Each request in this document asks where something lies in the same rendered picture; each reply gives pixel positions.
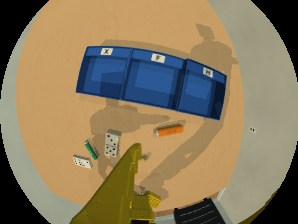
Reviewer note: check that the blue bin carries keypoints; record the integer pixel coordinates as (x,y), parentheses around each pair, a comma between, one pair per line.
(158,83)

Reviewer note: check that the white domino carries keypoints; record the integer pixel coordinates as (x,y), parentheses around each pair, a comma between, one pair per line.
(111,144)
(84,162)

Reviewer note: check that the orange battery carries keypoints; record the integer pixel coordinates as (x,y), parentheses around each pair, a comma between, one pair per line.
(169,130)

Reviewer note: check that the green battery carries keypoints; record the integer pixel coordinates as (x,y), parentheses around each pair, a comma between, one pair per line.
(90,150)

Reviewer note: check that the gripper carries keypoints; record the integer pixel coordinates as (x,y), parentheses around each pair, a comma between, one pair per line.
(111,202)

